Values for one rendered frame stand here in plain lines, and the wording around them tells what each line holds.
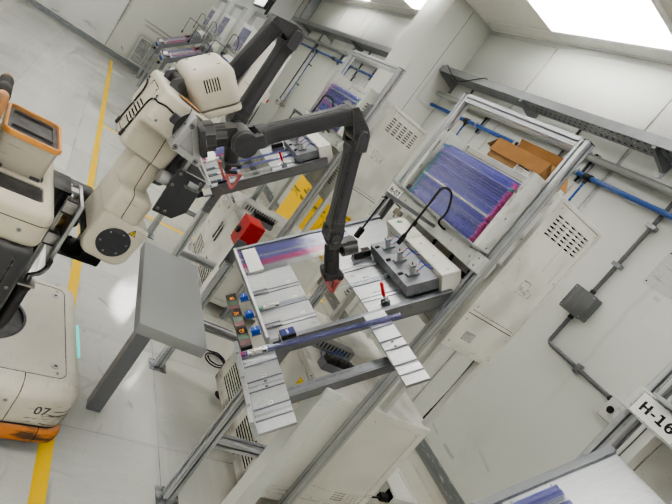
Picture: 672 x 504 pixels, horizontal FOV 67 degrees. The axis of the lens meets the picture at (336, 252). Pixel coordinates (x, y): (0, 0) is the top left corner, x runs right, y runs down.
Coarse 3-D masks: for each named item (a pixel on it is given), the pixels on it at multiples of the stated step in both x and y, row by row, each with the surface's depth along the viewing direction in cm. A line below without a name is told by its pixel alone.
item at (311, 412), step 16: (304, 400) 153; (320, 400) 147; (336, 400) 149; (304, 416) 149; (320, 416) 150; (288, 432) 152; (304, 432) 151; (272, 448) 154; (288, 448) 152; (256, 464) 157; (272, 464) 153; (240, 480) 160; (256, 480) 154; (272, 480) 156; (240, 496) 156; (256, 496) 157
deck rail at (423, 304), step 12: (408, 300) 187; (420, 300) 187; (432, 300) 189; (444, 300) 191; (372, 312) 183; (396, 312) 185; (408, 312) 187; (420, 312) 189; (324, 324) 179; (336, 324) 178; (348, 324) 180; (300, 336) 175; (336, 336) 181; (300, 348) 178
